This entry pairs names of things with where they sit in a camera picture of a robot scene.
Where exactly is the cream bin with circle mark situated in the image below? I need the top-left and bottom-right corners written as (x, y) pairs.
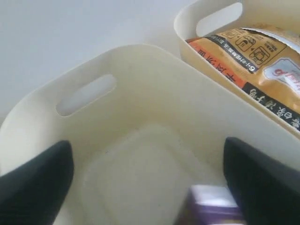
top-left (173, 0), bottom-right (300, 136)

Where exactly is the purple juice carton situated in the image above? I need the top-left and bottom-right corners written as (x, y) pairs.
top-left (174, 185), bottom-right (246, 225)

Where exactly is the cream bin with square mark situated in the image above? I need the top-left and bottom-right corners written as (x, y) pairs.
top-left (0, 45), bottom-right (300, 225)

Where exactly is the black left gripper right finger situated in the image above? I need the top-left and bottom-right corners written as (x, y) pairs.
top-left (224, 137), bottom-right (300, 225)

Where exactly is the orange snack bag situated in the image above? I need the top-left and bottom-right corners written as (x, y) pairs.
top-left (186, 25), bottom-right (300, 130)

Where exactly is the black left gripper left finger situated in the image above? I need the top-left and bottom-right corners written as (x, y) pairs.
top-left (0, 140), bottom-right (74, 225)

